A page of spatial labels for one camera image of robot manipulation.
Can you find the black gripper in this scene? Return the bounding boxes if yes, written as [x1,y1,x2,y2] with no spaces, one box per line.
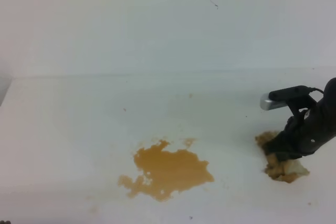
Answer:
[265,78,335,162]

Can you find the brown coffee stain puddle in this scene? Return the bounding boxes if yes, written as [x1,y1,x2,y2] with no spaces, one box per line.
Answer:
[118,139,215,202]

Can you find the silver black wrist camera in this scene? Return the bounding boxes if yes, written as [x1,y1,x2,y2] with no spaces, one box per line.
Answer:
[260,86,318,117]

